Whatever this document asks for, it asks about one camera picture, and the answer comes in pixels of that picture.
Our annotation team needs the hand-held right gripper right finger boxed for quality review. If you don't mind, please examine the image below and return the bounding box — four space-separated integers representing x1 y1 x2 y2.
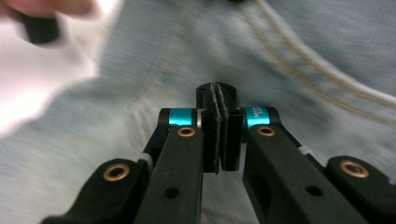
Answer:
216 81 370 224

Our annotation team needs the light blue denim skirt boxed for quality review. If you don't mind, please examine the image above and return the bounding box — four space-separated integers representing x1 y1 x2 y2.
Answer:
0 0 396 224

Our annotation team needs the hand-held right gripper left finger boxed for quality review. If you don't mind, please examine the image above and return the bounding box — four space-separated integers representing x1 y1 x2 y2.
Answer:
134 81 222 224

